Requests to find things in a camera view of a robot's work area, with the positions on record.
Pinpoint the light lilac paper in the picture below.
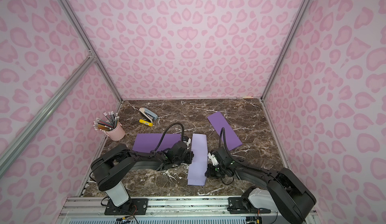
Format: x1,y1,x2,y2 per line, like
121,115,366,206
188,134,208,186

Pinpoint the dark purple paper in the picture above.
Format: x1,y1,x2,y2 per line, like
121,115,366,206
207,112,242,151
132,134,181,153

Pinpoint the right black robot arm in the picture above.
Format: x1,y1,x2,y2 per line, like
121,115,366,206
205,147,317,224

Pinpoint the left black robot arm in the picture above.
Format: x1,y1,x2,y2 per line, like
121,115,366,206
90,141,194,208

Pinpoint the grey beige stapler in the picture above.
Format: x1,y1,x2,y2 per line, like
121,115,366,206
139,107,158,123

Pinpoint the yellow glue stick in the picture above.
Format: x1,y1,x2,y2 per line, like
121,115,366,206
139,119,153,127

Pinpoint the pink pencil cup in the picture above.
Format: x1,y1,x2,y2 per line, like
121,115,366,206
105,123,125,141

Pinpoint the bundle of pencils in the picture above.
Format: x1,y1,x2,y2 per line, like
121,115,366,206
93,111,120,132

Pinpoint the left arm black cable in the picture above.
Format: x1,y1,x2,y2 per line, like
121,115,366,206
152,122,185,152

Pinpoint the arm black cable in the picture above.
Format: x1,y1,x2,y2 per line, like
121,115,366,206
219,127,239,161
152,122,185,152

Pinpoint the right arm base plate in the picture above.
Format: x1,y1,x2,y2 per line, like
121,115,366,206
227,197,271,214

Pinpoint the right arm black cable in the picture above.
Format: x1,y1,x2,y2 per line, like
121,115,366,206
219,127,239,161

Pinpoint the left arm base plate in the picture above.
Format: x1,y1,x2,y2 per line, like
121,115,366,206
104,198,149,216

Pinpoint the aluminium front rail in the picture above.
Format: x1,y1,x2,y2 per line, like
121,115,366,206
57,191,287,224

